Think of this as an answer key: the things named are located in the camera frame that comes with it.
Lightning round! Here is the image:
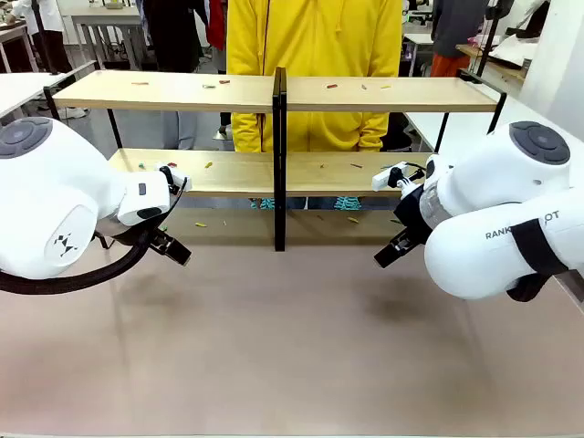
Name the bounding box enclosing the black velcro strap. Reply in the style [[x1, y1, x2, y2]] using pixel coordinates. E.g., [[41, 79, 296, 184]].
[[506, 218, 574, 303]]

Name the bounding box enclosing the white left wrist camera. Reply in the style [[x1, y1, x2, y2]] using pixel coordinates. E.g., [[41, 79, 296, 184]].
[[156, 163, 192, 195]]

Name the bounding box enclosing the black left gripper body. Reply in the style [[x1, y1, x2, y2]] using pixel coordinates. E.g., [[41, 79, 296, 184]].
[[98, 218, 161, 250]]

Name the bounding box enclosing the person with orange trousers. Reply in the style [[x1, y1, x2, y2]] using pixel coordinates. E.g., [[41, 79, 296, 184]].
[[430, 0, 490, 78]]

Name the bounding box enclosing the black stand pole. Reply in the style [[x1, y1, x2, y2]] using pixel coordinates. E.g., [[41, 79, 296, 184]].
[[458, 0, 513, 86], [30, 0, 61, 77]]

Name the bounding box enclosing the small white desk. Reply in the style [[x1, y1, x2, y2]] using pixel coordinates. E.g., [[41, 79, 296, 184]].
[[402, 32, 434, 78]]

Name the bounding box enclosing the wooden background table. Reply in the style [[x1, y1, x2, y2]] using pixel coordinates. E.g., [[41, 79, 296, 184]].
[[454, 41, 530, 86]]

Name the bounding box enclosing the black braided cable sleeve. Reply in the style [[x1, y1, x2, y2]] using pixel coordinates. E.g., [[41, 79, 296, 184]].
[[0, 218, 159, 296]]

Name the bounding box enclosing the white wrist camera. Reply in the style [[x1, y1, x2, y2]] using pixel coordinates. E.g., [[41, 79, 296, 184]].
[[370, 161, 428, 193], [156, 163, 192, 195]]

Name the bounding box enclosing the person in yellow hoodie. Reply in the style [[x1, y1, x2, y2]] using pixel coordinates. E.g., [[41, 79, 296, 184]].
[[225, 0, 405, 211]]

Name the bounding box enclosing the white side table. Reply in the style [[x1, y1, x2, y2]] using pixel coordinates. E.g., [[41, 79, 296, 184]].
[[0, 60, 98, 120]]

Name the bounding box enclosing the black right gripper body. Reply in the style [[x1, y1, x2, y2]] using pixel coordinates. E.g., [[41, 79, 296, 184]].
[[393, 182, 433, 239]]

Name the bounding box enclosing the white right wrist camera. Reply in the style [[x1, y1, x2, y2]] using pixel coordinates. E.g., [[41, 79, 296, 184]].
[[370, 161, 428, 193]]

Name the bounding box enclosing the red hanging garment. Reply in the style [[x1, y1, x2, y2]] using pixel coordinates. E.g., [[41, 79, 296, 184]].
[[203, 0, 228, 52]]

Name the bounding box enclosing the person in dark clothes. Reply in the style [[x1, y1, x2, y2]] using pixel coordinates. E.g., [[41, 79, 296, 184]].
[[144, 0, 203, 151]]

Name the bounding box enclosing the grey metal desk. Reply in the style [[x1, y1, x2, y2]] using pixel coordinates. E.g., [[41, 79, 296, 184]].
[[70, 3, 150, 72]]

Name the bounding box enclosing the person in white coat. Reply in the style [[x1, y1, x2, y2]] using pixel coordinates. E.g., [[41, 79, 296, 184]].
[[6, 0, 74, 75]]

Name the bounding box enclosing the large white table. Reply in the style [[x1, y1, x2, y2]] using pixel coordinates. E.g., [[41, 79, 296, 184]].
[[403, 93, 584, 154]]

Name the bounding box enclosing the wooden shelf unit black frame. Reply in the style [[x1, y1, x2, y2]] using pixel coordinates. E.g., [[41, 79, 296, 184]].
[[278, 67, 508, 252], [43, 67, 281, 252]]

